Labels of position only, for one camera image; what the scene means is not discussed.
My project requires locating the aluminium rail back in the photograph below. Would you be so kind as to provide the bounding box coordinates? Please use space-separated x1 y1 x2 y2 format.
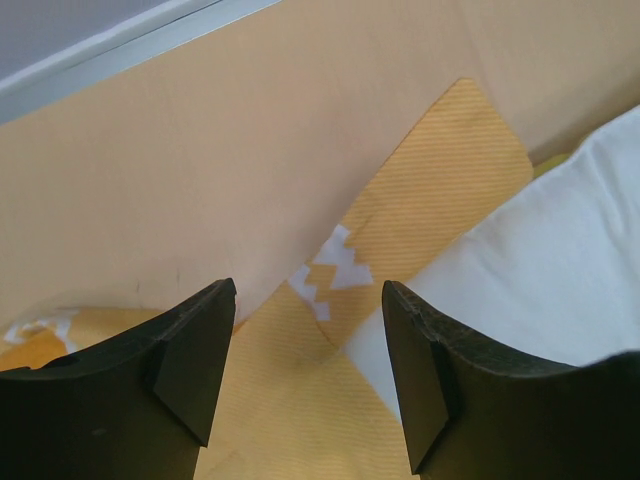
1 0 274 124

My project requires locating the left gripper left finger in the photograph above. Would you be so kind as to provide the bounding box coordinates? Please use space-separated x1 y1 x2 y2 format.
1 279 236 479

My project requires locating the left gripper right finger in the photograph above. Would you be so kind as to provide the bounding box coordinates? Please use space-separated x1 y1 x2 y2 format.
382 281 639 479

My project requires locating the orange patterned pillowcase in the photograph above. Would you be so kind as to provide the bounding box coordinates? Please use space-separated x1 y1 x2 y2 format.
1 79 532 479

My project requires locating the white pillow yellow edge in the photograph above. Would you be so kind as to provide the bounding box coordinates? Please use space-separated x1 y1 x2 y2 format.
344 102 640 431

